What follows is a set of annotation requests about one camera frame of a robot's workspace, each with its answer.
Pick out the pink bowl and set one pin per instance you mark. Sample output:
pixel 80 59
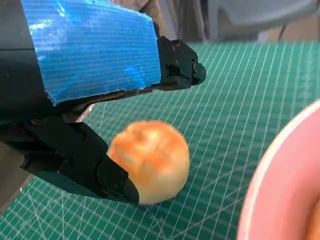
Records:
pixel 282 175

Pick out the round toy bread bun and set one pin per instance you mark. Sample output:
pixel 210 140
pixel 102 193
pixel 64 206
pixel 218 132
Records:
pixel 152 160

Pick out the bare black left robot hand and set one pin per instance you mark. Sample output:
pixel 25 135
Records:
pixel 95 50

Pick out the green cutting mat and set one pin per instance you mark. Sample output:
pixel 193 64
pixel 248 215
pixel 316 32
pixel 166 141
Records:
pixel 237 87

